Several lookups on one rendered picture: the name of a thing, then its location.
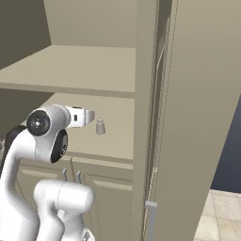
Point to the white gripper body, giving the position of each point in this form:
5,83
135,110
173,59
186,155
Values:
88,116

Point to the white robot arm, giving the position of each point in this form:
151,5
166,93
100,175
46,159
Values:
22,150

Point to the grey shaker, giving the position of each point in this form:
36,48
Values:
100,128

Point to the beige cabinet shelf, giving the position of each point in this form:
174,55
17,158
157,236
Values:
78,69

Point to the beige panelled cabinet door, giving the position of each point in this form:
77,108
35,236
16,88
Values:
109,200
28,175

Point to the beige open cabinet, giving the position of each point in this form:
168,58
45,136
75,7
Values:
94,22

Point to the beige open cabinet door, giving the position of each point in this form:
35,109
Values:
197,119

